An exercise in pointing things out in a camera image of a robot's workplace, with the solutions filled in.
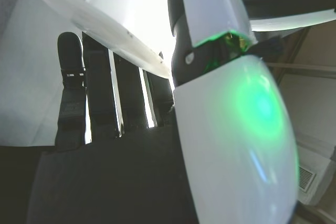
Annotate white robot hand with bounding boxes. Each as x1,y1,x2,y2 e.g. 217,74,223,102
26,0,300,224

